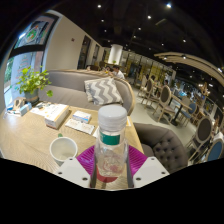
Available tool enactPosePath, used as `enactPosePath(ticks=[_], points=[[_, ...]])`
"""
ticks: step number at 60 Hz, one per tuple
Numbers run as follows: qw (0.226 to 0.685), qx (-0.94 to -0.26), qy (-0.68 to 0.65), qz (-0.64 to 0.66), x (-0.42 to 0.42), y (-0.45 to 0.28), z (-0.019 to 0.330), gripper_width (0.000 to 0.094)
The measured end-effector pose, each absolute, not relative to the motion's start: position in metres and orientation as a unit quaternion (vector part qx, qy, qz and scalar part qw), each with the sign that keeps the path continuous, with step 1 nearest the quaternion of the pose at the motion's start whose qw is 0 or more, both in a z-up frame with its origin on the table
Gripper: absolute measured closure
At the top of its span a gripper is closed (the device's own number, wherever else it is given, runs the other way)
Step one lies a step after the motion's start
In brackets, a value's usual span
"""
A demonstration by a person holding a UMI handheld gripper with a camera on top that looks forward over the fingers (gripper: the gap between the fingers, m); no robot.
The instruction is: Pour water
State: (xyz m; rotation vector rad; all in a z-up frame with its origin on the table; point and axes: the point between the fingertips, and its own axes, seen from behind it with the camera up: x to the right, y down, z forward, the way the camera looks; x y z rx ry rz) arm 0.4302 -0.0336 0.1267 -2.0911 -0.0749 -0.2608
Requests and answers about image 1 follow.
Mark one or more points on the white round pillar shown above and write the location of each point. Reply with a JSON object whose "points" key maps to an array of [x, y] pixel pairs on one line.
{"points": [[115, 55]]}

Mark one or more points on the white mug with green print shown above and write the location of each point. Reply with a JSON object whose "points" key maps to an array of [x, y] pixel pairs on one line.
{"points": [[63, 151]]}

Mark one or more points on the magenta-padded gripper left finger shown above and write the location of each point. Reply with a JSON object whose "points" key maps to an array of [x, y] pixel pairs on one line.
{"points": [[83, 163]]}

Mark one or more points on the grey curved sofa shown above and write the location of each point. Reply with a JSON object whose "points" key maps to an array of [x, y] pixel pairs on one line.
{"points": [[66, 90]]}

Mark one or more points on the dark grey tufted armchair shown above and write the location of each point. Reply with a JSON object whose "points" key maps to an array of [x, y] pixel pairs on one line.
{"points": [[163, 146]]}

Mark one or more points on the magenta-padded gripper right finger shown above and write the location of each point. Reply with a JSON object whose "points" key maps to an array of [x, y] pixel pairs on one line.
{"points": [[138, 163]]}

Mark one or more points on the grey white chevron pillow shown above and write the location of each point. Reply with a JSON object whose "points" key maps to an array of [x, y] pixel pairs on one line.
{"points": [[103, 91]]}

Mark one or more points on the group of ceiling lights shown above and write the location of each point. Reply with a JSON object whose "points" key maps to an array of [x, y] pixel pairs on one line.
{"points": [[169, 5]]}

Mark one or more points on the yellow card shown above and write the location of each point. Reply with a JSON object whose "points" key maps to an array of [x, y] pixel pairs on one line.
{"points": [[128, 121]]}

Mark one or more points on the person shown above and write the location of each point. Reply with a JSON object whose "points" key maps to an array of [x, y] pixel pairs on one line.
{"points": [[107, 69], [118, 73]]}

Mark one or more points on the group of dining chairs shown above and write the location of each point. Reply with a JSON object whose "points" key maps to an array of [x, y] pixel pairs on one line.
{"points": [[165, 100]]}

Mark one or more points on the small blue white box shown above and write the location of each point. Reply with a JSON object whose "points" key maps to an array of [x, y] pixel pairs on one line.
{"points": [[81, 117]]}

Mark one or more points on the light blue tissue pack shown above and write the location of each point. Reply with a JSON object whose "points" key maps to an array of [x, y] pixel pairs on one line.
{"points": [[25, 109]]}

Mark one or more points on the flat round red coaster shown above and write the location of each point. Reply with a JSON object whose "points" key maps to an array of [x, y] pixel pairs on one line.
{"points": [[106, 179]]}

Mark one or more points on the clear plastic water bottle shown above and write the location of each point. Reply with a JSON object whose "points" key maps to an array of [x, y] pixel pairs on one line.
{"points": [[111, 140]]}

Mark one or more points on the thick white book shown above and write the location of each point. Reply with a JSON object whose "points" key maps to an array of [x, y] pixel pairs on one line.
{"points": [[56, 116]]}

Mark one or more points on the green potted plant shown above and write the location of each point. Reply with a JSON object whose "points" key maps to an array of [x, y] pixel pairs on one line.
{"points": [[31, 81]]}

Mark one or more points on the white printed leaflet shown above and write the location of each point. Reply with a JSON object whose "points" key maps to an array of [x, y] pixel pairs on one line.
{"points": [[80, 126]]}

